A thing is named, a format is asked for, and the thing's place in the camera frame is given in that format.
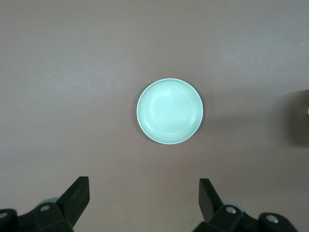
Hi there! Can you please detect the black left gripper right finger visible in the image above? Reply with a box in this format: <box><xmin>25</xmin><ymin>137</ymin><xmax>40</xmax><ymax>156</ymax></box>
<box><xmin>193</xmin><ymin>178</ymin><xmax>298</xmax><ymax>232</ymax></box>

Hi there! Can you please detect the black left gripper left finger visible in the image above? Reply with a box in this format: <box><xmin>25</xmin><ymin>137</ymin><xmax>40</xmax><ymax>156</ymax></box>
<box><xmin>0</xmin><ymin>176</ymin><xmax>91</xmax><ymax>232</ymax></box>

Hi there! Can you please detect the mint green round plate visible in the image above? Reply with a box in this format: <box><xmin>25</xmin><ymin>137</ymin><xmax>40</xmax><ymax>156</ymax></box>
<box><xmin>136</xmin><ymin>78</ymin><xmax>204</xmax><ymax>145</ymax></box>

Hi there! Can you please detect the brown tablecloth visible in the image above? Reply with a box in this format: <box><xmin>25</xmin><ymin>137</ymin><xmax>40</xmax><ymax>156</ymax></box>
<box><xmin>0</xmin><ymin>0</ymin><xmax>309</xmax><ymax>232</ymax></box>

